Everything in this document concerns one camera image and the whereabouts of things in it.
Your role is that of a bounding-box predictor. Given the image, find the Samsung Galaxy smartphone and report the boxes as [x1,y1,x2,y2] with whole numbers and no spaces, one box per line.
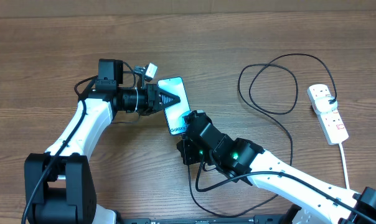
[157,77,190,136]

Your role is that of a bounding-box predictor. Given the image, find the black USB charging cable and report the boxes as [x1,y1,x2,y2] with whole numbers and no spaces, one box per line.
[187,53,338,218]

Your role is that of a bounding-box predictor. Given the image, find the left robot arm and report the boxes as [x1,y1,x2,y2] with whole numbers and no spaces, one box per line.
[21,58,181,223]

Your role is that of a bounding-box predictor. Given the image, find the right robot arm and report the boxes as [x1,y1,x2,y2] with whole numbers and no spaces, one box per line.
[177,111,376,223]

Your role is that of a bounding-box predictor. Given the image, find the white charger plug adapter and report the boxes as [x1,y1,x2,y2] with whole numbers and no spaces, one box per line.
[313,96,338,114]

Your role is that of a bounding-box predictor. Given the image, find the white power strip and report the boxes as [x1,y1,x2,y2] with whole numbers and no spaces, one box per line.
[307,84,349,145]

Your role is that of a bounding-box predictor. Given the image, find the white power strip cord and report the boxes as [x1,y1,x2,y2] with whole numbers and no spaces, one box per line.
[337,142,350,190]

